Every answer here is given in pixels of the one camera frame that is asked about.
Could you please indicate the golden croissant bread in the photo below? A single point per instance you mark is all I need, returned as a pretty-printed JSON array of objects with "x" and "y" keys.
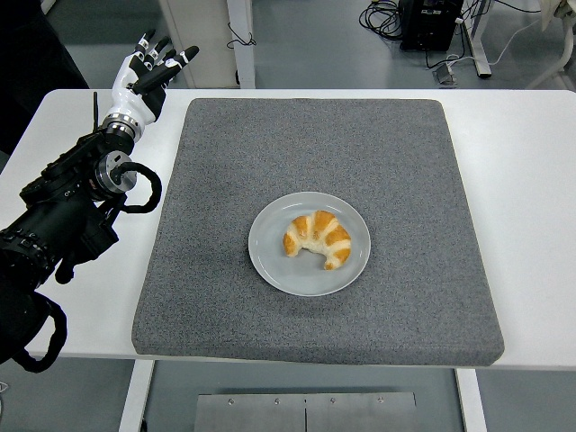
[{"x": 315, "y": 229}]

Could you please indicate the grey felt mat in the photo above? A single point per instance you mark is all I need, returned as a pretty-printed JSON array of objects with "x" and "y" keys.
[{"x": 315, "y": 144}]

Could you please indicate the person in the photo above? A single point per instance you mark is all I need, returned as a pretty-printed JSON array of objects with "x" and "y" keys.
[{"x": 36, "y": 58}]

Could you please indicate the white curved stand leg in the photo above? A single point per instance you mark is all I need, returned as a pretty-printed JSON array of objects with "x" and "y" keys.
[{"x": 564, "y": 45}]

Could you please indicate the white cabinet panel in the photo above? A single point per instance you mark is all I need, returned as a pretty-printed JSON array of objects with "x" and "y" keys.
[{"x": 207, "y": 27}]

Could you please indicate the grey foot pedal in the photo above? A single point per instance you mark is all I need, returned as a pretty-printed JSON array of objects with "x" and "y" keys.
[{"x": 445, "y": 76}]

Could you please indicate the white square post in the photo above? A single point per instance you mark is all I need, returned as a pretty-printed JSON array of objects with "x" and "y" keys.
[{"x": 243, "y": 67}]

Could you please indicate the grey metal plate with screws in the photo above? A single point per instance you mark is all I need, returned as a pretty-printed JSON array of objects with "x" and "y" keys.
[{"x": 270, "y": 414}]

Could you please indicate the white table leg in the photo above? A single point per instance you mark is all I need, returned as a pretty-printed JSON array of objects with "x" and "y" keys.
[
  {"x": 135, "y": 396},
  {"x": 471, "y": 400}
]

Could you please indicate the white desk leg with foot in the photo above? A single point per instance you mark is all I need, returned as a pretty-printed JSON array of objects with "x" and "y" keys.
[{"x": 481, "y": 63}]

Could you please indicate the round grey plate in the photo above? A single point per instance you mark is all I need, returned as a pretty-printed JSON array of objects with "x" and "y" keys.
[{"x": 270, "y": 265}]

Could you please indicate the black computer case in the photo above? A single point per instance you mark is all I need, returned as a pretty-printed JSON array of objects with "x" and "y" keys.
[{"x": 427, "y": 27}]

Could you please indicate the cream cloth item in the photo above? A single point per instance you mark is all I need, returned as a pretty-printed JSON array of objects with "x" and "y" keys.
[{"x": 551, "y": 11}]

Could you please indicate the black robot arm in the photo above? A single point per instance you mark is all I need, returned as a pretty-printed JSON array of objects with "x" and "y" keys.
[{"x": 58, "y": 220}]

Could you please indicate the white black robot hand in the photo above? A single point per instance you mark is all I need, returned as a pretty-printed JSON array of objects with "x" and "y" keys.
[{"x": 130, "y": 99}]

